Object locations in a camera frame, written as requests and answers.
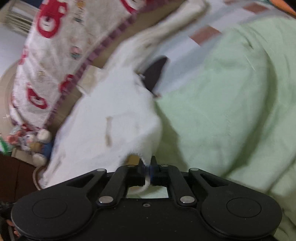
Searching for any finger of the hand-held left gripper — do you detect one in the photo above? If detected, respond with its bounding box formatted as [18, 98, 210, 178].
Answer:
[137, 56, 168, 96]

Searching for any dark wooden cabinet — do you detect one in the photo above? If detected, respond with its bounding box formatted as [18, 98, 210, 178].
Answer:
[0, 153, 40, 204]

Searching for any grey plush rabbit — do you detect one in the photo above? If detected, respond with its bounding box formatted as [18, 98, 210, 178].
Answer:
[6, 125, 55, 166]

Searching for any quilted bear print bedspread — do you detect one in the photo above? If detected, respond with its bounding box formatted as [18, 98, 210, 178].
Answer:
[9, 0, 185, 130]

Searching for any checked floor rug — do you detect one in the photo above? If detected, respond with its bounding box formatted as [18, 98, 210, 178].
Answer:
[153, 0, 296, 93]

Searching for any light green garment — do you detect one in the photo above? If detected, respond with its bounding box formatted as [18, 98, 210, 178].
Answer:
[148, 14, 296, 239]

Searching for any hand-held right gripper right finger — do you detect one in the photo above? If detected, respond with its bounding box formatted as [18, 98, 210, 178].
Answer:
[150, 156, 232, 207]

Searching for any white fleece sweater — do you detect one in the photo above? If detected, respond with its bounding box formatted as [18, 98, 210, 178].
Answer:
[42, 0, 208, 195]

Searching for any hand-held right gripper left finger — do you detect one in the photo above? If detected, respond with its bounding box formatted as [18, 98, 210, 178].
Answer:
[65, 160, 146, 207]

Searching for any orange cloth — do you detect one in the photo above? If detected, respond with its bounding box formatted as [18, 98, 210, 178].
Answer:
[270, 0, 296, 16]

